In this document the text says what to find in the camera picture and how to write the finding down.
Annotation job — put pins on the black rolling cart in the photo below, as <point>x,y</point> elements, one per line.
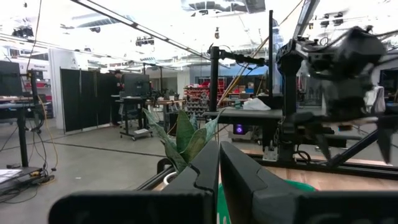
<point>133,124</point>

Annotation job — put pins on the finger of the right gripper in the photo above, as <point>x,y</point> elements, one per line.
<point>388,137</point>
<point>324,146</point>

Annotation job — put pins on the computer with purple light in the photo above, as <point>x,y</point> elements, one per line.
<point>240,129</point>

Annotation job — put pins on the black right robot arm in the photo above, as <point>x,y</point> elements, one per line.
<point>290,93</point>

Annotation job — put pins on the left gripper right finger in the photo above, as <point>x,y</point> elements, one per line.
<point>264,205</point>

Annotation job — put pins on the white cloth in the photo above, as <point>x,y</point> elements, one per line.
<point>255,105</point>

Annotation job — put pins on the black standing desk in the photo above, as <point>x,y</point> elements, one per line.
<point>21,130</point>

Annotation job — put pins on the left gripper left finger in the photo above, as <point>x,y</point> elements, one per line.
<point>186,205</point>

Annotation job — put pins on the grey side desk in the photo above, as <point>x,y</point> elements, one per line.
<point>248,113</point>

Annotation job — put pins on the black partition screen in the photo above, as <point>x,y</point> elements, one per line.
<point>84,99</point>

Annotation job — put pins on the shelf with red bins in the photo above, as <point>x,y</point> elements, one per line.
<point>202,96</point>

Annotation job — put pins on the black monitor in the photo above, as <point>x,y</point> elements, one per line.
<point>9,77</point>
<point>136,84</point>

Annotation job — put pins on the snake plant in white pot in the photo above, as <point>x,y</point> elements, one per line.
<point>185,133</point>

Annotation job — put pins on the teal plastic basket orange rim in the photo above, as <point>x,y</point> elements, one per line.
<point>303,186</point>

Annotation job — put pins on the person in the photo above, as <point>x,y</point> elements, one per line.
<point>116,93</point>

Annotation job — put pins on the wooden workbench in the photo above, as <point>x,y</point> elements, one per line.
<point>168,102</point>

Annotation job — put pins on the black linear ceiling light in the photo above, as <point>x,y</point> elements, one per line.
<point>134,25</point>

